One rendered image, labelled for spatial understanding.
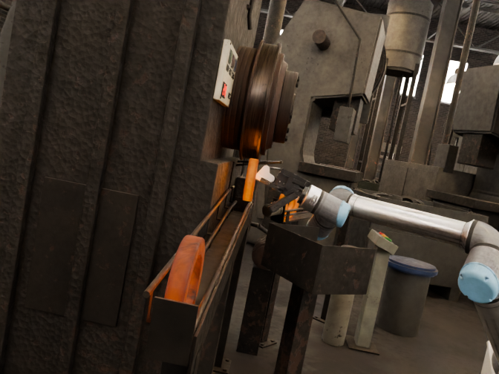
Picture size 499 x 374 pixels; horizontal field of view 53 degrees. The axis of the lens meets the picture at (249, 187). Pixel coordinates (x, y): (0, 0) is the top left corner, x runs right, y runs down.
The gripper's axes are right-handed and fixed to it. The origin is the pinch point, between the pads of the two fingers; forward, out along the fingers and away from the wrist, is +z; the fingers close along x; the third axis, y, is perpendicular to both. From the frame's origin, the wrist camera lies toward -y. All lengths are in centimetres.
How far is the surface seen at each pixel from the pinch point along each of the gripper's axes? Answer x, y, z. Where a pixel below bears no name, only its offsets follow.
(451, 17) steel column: -867, 411, -180
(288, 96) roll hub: -5.8, 31.2, 1.4
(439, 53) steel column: -868, 337, -194
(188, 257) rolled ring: 95, -11, 0
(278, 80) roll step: -3.7, 34.2, 7.2
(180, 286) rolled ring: 98, -15, -2
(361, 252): 36, -3, -39
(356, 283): 36, -12, -42
